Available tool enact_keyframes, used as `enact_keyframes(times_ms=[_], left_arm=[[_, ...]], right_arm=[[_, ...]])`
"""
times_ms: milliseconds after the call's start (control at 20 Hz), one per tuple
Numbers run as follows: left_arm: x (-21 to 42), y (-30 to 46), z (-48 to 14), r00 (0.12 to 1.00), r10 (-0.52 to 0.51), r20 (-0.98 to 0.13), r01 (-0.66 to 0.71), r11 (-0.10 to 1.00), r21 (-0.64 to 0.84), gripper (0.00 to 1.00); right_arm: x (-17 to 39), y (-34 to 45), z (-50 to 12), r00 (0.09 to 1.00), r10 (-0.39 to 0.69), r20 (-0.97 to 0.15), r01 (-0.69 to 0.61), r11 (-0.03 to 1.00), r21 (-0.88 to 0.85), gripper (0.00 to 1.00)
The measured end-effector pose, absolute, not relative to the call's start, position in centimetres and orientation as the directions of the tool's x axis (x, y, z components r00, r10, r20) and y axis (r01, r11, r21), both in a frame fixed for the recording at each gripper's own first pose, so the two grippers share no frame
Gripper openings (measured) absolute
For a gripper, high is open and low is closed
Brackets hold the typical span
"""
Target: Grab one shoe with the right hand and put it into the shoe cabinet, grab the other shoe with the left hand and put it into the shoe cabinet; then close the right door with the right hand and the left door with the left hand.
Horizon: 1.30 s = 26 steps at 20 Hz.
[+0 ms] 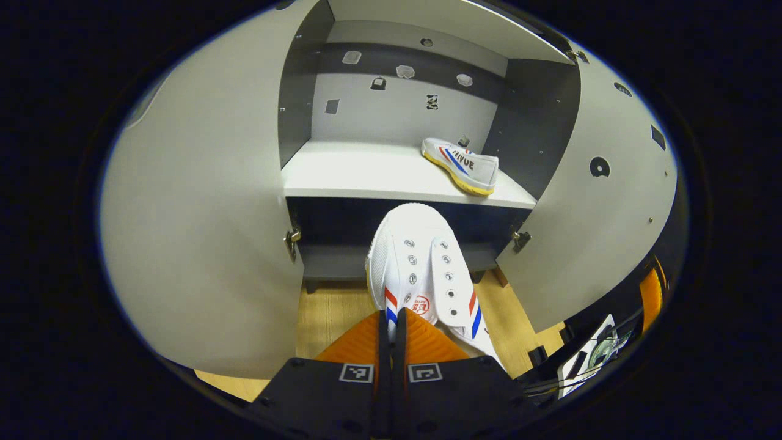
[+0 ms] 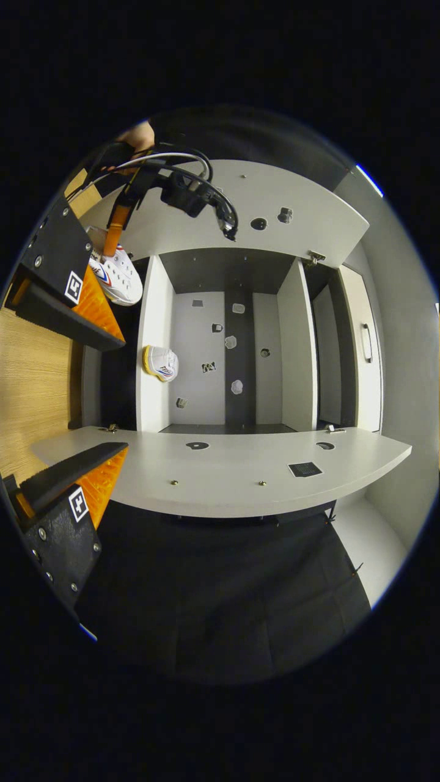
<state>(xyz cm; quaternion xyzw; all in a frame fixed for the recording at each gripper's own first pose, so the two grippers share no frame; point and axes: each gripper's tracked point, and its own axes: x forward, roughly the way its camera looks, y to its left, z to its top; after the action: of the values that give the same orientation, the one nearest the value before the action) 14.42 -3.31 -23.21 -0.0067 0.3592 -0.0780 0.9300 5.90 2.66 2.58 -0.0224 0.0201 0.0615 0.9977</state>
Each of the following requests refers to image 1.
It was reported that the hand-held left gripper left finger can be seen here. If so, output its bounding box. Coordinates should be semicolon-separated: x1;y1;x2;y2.
246;309;392;439

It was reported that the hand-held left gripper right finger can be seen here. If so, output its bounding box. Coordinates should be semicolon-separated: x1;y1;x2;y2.
391;307;550;439

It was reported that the white shoe cabinet door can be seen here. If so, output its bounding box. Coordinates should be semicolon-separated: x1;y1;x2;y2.
496;40;680;334
98;0;334;380

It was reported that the white striped canvas shoe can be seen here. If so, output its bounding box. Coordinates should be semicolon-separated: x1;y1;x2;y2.
365;203;508;370
420;136;500;197

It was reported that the white shoe cabinet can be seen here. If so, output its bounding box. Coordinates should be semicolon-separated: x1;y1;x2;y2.
278;0;581;294

